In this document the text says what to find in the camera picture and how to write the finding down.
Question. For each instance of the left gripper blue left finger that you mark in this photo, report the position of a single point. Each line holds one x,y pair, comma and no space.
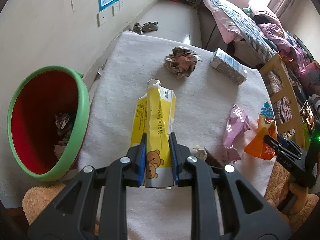
93,204

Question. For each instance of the purple clothes pile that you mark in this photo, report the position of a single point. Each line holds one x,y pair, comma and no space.
291,53

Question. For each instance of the white blue milk carton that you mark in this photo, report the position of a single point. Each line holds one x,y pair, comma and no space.
228,66

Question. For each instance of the pink pillow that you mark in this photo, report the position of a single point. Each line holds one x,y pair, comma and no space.
262,13

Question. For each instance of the grey shoe left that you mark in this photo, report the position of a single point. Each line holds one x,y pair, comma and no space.
137,28

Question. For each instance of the yellow white box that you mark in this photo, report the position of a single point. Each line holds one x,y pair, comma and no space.
154,116

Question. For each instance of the orange snack bag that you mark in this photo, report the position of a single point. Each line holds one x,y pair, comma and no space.
266,126

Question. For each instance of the newspaper ball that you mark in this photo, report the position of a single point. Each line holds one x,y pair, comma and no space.
182,61

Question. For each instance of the white wall socket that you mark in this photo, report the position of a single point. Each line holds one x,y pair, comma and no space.
102,18

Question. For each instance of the wooden chair frame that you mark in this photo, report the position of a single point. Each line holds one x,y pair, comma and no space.
287,91

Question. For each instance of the dark brown carton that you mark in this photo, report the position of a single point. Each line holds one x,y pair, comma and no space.
203,154

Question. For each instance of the pink foil wrapper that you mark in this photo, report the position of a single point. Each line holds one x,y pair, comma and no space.
237,124

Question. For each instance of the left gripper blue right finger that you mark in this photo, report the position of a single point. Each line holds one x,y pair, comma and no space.
224,204

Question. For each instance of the white towel mat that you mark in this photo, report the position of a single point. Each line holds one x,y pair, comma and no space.
203,104

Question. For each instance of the tan fuzzy sleeve right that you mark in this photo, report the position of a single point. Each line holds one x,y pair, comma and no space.
279,187

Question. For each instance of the red bucket green rim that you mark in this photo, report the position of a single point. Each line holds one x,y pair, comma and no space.
31,128

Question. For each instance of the grey shoe right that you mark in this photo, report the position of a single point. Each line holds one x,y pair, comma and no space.
149,27

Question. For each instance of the grey shoe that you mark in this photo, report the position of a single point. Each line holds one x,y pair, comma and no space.
137,28
149,27

